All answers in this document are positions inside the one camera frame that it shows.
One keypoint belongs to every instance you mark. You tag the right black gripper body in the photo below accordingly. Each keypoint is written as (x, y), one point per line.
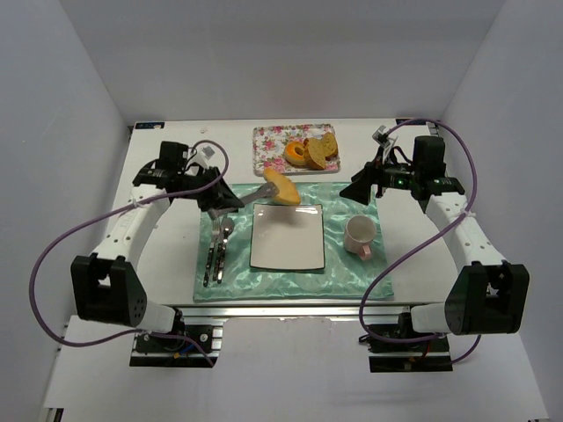
(372, 179)

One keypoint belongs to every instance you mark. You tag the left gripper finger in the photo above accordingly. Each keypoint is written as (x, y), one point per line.
(220, 189)
(220, 204)

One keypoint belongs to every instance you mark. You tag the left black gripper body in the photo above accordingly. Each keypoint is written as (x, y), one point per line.
(215, 189)

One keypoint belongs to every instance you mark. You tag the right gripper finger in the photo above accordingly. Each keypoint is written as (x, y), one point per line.
(365, 173)
(358, 191)

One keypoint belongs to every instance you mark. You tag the yellow toast bread slice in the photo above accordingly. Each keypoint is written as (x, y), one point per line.
(287, 193)

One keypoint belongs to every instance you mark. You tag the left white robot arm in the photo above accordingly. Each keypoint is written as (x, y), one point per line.
(105, 283)

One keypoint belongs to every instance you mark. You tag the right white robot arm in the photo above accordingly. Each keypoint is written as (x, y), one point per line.
(489, 293)

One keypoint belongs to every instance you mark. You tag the brown bread slice back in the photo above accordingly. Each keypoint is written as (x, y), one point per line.
(329, 144)

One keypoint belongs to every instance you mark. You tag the brown bread slice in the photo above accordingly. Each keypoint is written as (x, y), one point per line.
(329, 144)
(314, 154)

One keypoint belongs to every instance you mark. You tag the brown bread slice front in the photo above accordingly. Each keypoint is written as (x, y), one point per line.
(314, 154)

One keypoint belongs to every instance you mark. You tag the pink and white mug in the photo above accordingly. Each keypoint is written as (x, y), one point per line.
(360, 231)

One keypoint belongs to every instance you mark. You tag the orange glazed donut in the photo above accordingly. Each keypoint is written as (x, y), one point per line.
(294, 154)

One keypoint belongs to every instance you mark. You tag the white square plate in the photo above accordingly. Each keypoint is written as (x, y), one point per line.
(288, 238)

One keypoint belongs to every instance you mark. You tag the floral serving tray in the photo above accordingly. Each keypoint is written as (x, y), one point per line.
(269, 145)

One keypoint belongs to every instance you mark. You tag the silver fork patterned handle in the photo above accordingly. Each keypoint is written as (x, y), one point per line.
(215, 231)

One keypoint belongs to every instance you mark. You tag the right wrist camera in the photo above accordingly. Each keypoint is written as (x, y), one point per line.
(385, 134)

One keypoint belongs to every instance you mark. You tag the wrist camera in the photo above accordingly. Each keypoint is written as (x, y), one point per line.
(200, 157)
(385, 134)

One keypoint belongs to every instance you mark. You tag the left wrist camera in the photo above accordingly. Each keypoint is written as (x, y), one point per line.
(200, 157)

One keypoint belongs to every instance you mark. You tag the silver spoon patterned handle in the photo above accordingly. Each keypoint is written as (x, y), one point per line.
(227, 227)

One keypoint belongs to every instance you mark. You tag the aluminium frame rail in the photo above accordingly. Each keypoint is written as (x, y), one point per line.
(345, 311)

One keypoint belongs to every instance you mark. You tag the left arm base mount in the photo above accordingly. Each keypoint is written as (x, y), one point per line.
(196, 343)

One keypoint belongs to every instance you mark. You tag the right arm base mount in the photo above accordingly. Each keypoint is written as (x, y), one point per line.
(418, 357)

